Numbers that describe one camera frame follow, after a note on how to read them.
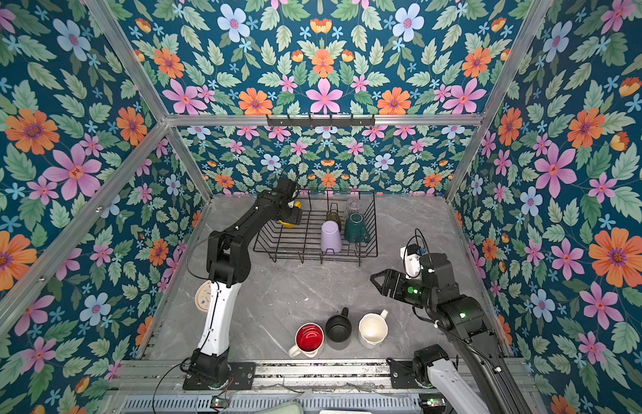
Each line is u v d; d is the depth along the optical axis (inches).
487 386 16.3
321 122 36.6
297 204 39.7
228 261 24.4
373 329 31.7
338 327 32.0
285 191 33.1
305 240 40.0
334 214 41.1
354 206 41.2
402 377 28.7
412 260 24.8
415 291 22.4
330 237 35.7
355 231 38.6
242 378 28.9
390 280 23.8
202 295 34.1
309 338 30.8
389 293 23.8
